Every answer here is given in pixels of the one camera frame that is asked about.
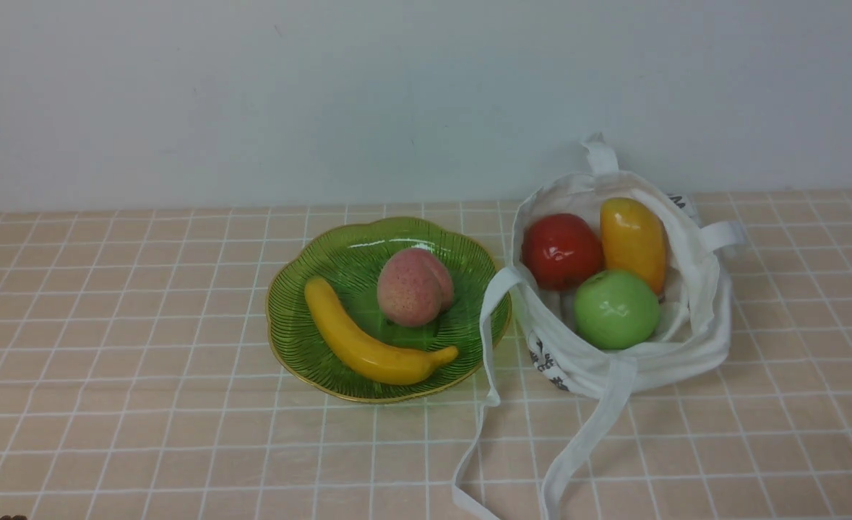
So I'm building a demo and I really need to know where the yellow orange plastic mango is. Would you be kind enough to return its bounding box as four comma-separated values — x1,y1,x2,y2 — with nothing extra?
600,197,669,297

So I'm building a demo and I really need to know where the green glass fruit plate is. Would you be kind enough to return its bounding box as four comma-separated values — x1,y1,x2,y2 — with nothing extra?
266,217,498,404

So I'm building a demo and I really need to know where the white cloth tote bag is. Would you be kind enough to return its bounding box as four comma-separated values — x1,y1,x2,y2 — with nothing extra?
476,133,746,519

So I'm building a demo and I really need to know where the pink plastic peach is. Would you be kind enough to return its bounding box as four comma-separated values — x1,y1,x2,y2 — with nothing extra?
376,248,455,328

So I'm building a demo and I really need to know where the yellow plastic banana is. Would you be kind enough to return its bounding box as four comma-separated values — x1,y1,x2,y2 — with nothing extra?
304,277,459,386

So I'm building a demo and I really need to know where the red plastic apple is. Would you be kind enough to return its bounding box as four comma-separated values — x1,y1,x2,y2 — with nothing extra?
521,213,605,292

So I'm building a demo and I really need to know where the green plastic apple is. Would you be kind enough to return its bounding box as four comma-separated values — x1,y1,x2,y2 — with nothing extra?
574,269,660,351

